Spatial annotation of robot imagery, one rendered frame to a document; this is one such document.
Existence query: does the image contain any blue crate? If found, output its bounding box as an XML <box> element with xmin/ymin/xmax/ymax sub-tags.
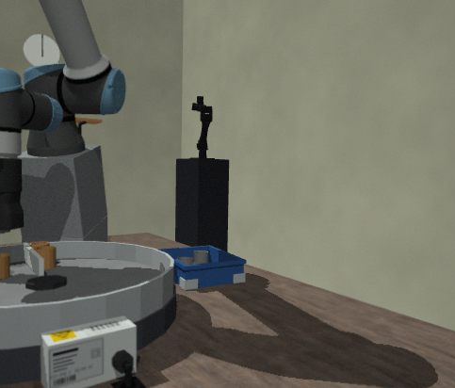
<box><xmin>160</xmin><ymin>245</ymin><xmax>247</xmax><ymax>290</ymax></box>

